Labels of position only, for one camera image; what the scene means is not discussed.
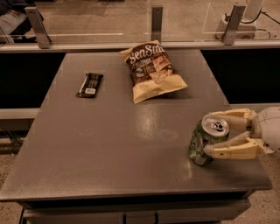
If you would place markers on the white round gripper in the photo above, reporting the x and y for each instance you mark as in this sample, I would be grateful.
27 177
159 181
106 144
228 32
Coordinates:
270 128

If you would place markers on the green soda can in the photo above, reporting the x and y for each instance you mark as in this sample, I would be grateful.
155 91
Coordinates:
210 130

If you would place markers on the brown sea salt chip bag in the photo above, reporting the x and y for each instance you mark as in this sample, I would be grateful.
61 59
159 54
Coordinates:
151 71

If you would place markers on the black snack bar wrapper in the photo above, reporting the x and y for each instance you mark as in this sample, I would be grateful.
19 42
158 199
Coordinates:
89 86

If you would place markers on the right metal barrier bracket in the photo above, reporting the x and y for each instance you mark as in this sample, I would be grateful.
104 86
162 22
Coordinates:
233 23

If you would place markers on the metal barrier bracket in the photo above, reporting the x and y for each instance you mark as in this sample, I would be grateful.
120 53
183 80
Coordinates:
36 21
156 22
233 23

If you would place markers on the white base with cable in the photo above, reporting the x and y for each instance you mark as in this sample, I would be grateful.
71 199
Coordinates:
259 20

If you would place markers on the middle metal barrier bracket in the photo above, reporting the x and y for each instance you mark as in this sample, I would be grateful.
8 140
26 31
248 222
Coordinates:
156 22

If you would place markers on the left metal barrier bracket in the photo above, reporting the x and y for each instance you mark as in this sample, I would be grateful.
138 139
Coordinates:
36 21

